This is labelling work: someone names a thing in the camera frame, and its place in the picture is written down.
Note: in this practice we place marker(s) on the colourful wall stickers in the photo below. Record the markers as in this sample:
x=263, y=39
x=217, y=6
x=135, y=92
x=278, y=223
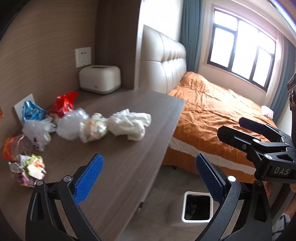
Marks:
x=1, y=114

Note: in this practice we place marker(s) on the white pillow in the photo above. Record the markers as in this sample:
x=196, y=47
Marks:
x=266, y=111

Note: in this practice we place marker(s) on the red snack bag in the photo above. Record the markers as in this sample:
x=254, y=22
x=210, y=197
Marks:
x=63, y=104

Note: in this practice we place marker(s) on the white trash bin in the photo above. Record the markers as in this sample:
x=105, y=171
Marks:
x=191, y=209

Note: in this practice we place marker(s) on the clear crumpled plastic wrap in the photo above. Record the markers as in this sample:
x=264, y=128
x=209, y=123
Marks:
x=68, y=127

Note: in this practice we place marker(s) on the white wall socket lower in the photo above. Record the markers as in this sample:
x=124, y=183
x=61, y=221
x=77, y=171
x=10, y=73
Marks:
x=18, y=107

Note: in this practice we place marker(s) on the orange bed cover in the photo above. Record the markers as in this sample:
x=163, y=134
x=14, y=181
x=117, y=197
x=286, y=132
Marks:
x=207, y=108

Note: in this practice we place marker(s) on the black framed window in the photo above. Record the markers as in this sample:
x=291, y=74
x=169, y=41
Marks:
x=241, y=48

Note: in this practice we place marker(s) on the teal curtain left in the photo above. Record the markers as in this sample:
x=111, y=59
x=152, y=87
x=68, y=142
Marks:
x=191, y=32

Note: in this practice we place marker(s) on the person's hand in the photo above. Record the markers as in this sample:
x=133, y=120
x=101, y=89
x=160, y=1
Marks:
x=293, y=187

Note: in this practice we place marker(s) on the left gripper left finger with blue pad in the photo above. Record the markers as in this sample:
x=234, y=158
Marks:
x=43, y=220

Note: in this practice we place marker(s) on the teal curtain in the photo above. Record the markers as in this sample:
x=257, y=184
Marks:
x=191, y=32
x=287, y=71

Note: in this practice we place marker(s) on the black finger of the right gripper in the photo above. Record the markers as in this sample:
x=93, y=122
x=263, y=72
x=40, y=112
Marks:
x=247, y=143
x=266, y=130

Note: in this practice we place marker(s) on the crumpled colourful snack wrapper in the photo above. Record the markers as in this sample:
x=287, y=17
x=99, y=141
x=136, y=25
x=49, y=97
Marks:
x=27, y=170

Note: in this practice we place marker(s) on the white wall socket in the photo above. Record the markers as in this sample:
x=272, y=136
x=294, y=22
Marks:
x=18, y=107
x=83, y=57

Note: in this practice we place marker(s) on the white printed wrapper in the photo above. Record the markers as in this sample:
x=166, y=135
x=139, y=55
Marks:
x=94, y=128

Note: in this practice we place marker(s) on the clear plastic bag purple print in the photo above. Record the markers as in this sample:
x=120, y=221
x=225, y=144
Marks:
x=39, y=131

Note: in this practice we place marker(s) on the blue snack bag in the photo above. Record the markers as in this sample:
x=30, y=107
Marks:
x=32, y=112

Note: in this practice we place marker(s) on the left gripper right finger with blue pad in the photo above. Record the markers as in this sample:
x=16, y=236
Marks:
x=254, y=220

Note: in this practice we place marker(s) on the orange clear snack bag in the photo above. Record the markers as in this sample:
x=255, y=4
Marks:
x=16, y=146

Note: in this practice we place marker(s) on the teal curtain right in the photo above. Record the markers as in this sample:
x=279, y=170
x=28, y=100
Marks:
x=287, y=71

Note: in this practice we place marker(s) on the white tissue box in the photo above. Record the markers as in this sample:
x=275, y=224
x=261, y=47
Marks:
x=100, y=79

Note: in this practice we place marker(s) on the cream padded headboard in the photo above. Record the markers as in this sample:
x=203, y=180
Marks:
x=162, y=62

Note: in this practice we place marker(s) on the white wall socket upper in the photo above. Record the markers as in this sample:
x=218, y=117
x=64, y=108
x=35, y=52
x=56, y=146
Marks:
x=83, y=57

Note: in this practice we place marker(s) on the white crumpled tissue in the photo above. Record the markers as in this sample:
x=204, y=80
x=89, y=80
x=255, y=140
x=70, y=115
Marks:
x=131, y=124

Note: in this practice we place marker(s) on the black camera box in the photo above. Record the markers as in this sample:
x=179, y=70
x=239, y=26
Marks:
x=291, y=86

